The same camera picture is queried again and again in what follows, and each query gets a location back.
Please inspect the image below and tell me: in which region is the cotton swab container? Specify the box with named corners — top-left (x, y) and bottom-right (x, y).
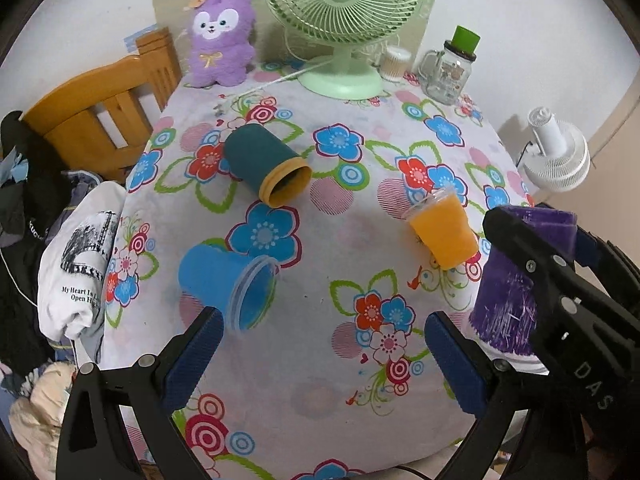
top-left (380, 46), bottom-right (412, 81)

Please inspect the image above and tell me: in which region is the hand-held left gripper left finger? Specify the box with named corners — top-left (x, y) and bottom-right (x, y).
top-left (56, 305), bottom-right (226, 480)

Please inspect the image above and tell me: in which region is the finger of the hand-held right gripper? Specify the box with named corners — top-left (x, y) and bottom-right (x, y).
top-left (574, 224), bottom-right (640, 306)
top-left (482, 206), bottom-right (583, 361)

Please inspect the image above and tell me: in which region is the white printed t-shirt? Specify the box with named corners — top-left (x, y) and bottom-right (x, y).
top-left (37, 180), bottom-right (128, 366)

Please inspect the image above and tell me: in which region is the purple plush toy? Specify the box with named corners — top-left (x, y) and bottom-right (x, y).
top-left (187, 0), bottom-right (257, 89)

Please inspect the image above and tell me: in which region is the small white fan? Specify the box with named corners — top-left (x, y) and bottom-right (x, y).
top-left (522, 106), bottom-right (591, 192)

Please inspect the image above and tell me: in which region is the purple plastic cup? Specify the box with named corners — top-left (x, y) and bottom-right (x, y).
top-left (467, 205), bottom-right (578, 361)

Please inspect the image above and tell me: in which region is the blue plastic cup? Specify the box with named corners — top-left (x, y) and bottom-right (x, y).
top-left (178, 244), bottom-right (279, 332)

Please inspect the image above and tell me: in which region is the dark green cup orange rim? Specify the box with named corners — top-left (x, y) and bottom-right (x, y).
top-left (223, 124), bottom-right (313, 207)

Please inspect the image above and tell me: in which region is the black clothing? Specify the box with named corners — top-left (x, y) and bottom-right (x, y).
top-left (0, 110), bottom-right (76, 376)

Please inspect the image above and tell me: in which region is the green desk fan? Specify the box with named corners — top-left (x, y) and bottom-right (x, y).
top-left (264, 0), bottom-right (426, 101)

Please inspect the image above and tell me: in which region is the orange plastic cup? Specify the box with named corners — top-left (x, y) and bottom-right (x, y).
top-left (401, 186), bottom-right (481, 271)

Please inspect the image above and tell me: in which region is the white fan power cable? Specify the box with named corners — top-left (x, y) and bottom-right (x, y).
top-left (214, 57), bottom-right (333, 116)

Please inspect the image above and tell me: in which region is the beige cloth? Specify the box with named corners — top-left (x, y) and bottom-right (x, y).
top-left (7, 360), bottom-right (81, 476)

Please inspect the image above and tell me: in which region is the glass mug jar green lid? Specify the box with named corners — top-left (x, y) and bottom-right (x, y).
top-left (417, 25), bottom-right (482, 106)

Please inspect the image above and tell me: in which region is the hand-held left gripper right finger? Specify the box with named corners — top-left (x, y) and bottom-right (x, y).
top-left (424, 310), bottom-right (561, 480)

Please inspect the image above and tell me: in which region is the floral tablecloth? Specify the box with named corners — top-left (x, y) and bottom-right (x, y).
top-left (100, 60), bottom-right (543, 480)

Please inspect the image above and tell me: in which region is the wooden chair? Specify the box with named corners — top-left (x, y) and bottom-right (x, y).
top-left (21, 27), bottom-right (182, 183)

